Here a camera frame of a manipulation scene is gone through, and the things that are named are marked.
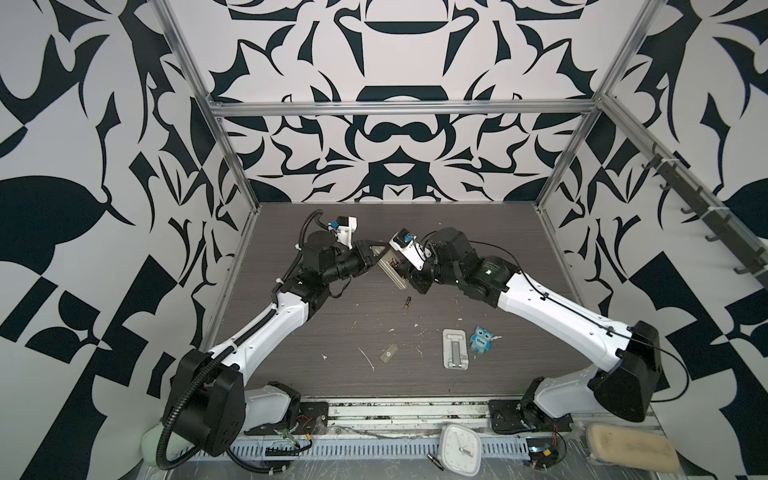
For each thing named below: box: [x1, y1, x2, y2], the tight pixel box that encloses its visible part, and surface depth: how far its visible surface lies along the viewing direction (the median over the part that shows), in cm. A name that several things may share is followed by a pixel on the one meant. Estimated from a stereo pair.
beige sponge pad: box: [588, 424, 681, 473], surface depth 69 cm
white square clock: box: [440, 424, 482, 477], surface depth 69 cm
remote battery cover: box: [380, 343, 399, 364], surface depth 87 cm
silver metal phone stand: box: [442, 328, 469, 371], surface depth 86 cm
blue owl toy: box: [470, 325, 494, 354], surface depth 87 cm
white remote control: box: [377, 249, 406, 290], surface depth 74 cm
